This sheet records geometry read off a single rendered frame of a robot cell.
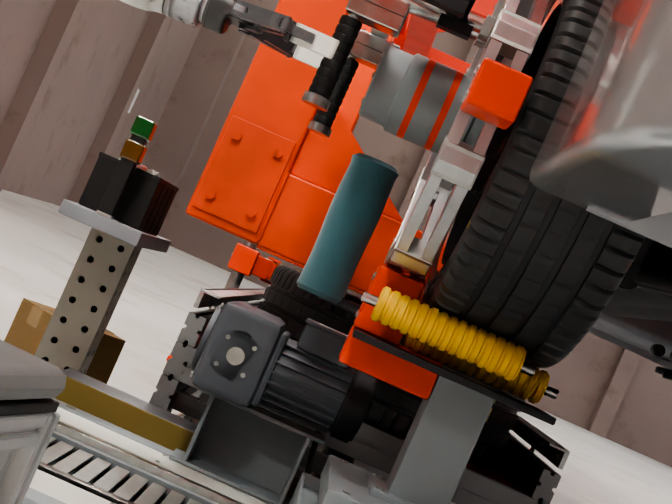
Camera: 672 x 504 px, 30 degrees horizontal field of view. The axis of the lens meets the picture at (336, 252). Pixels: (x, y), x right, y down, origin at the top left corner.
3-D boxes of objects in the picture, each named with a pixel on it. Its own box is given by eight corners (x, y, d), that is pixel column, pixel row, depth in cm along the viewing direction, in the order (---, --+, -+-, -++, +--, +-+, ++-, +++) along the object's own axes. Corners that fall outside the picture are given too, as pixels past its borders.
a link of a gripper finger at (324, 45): (297, 22, 187) (296, 21, 186) (339, 41, 187) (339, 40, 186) (288, 41, 187) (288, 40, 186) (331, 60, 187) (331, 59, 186)
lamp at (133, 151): (136, 163, 247) (145, 145, 247) (118, 155, 247) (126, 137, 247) (140, 165, 251) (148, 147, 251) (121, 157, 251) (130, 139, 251)
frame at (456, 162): (433, 276, 182) (582, -63, 184) (392, 258, 182) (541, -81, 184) (412, 279, 237) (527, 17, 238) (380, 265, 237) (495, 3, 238)
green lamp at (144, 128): (147, 140, 247) (155, 122, 247) (128, 132, 247) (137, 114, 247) (150, 143, 251) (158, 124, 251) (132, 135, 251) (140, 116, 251)
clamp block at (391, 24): (399, 32, 191) (413, 1, 191) (344, 8, 191) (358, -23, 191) (397, 39, 196) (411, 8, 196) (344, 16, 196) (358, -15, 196)
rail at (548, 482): (533, 551, 261) (576, 454, 261) (508, 540, 261) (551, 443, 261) (439, 423, 508) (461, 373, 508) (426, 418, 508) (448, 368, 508)
